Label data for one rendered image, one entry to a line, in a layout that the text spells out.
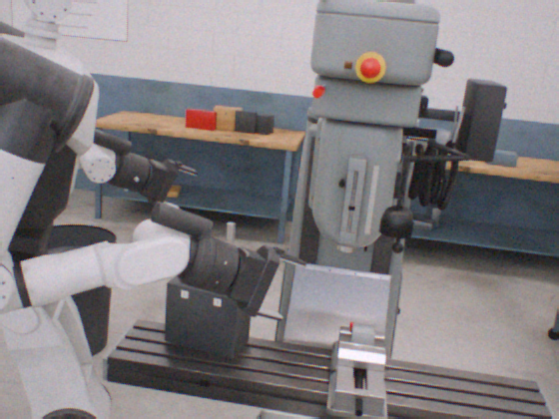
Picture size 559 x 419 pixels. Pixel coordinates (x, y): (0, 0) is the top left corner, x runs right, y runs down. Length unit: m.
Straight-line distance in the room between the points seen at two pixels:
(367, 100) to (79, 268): 0.75
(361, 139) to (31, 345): 0.82
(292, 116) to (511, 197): 2.18
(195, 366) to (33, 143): 0.98
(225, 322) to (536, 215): 4.73
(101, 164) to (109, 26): 4.86
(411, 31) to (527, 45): 4.60
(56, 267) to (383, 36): 0.76
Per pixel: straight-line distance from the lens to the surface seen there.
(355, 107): 1.38
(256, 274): 1.03
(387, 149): 1.43
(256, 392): 1.69
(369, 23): 1.27
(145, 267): 0.93
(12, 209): 0.90
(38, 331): 1.19
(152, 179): 1.49
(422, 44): 1.29
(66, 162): 1.07
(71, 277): 0.94
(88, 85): 0.89
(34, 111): 0.88
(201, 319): 1.73
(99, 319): 3.45
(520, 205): 6.06
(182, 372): 1.70
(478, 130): 1.74
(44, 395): 1.29
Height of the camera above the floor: 1.83
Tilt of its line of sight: 17 degrees down
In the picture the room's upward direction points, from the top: 5 degrees clockwise
